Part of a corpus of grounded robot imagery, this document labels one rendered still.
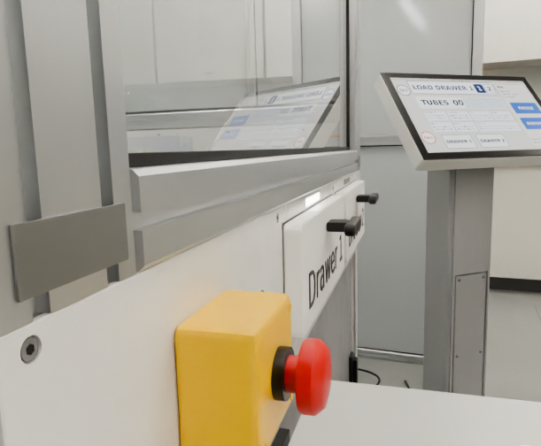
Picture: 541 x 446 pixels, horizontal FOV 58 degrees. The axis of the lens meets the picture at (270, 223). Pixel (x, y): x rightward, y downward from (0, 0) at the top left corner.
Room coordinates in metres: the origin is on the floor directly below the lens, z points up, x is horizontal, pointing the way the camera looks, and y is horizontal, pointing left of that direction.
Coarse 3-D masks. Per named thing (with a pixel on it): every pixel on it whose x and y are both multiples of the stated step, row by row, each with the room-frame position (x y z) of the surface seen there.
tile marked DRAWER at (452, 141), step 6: (444, 138) 1.29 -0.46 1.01; (450, 138) 1.29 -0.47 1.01; (456, 138) 1.30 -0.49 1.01; (462, 138) 1.30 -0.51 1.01; (468, 138) 1.31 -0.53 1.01; (450, 144) 1.27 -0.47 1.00; (456, 144) 1.28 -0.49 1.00; (462, 144) 1.29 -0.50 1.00; (468, 144) 1.29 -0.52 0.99; (474, 144) 1.30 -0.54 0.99
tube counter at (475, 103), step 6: (450, 96) 1.41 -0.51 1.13; (456, 102) 1.40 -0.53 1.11; (462, 102) 1.41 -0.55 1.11; (468, 102) 1.41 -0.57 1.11; (474, 102) 1.42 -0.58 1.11; (480, 102) 1.43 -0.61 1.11; (486, 102) 1.44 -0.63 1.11; (492, 102) 1.44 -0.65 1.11; (498, 102) 1.45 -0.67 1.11; (474, 108) 1.40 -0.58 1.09; (480, 108) 1.41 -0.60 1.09; (486, 108) 1.42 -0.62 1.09; (492, 108) 1.42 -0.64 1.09; (498, 108) 1.43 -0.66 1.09; (504, 108) 1.44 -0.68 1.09
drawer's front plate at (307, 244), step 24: (312, 216) 0.50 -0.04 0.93; (336, 216) 0.65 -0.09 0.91; (288, 240) 0.44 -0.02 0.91; (312, 240) 0.49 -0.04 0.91; (336, 240) 0.65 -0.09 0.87; (288, 264) 0.44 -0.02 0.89; (312, 264) 0.49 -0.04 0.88; (336, 264) 0.65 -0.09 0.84; (288, 288) 0.44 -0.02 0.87; (312, 288) 0.48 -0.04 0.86; (312, 312) 0.48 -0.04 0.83
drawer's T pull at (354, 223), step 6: (354, 216) 0.60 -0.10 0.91; (330, 222) 0.57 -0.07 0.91; (336, 222) 0.56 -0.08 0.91; (342, 222) 0.56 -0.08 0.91; (348, 222) 0.55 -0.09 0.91; (354, 222) 0.55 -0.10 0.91; (360, 222) 0.60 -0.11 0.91; (330, 228) 0.57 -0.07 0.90; (336, 228) 0.56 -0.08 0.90; (342, 228) 0.56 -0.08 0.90; (348, 228) 0.54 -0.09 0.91; (354, 228) 0.54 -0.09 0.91; (348, 234) 0.54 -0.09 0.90; (354, 234) 0.54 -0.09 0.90
